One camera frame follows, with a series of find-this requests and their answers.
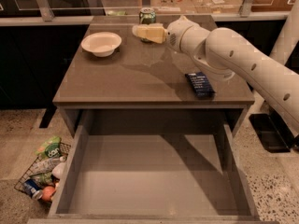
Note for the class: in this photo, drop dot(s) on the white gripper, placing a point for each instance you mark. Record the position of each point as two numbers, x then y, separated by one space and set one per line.
175 33

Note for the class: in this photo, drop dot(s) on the green soda can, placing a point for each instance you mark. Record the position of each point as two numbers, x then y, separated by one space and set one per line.
147 15

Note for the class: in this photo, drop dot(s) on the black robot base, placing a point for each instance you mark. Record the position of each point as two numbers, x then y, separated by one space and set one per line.
273 132

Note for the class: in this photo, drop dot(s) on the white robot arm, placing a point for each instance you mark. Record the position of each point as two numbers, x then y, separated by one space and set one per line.
223 53

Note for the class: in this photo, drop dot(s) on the grey cabinet with top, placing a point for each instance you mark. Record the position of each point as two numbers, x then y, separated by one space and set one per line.
138 75

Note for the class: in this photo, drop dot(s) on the open grey top drawer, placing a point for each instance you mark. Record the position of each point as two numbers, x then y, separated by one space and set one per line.
153 167

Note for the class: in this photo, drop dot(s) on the blue soda can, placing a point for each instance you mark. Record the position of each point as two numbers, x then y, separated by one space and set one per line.
32 189

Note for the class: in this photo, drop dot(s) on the white bowl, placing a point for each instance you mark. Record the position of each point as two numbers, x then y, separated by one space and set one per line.
101 44

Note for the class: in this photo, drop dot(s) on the dark blue snack bar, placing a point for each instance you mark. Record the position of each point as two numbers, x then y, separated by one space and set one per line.
200 84

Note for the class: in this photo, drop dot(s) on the green chip bag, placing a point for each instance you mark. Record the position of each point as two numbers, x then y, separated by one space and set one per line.
50 148

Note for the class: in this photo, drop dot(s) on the white round object in basket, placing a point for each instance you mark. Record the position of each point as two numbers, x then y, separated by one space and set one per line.
57 172

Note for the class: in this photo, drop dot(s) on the clear plastic water bottle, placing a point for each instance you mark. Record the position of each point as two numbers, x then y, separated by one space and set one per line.
47 165

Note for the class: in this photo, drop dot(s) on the green packet in basket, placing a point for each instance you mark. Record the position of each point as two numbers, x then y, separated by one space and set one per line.
44 179

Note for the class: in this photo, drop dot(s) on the orange fruit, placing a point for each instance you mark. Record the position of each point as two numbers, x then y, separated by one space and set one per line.
48 193

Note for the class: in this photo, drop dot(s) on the wire basket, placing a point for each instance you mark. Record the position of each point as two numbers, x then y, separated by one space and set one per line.
65 148

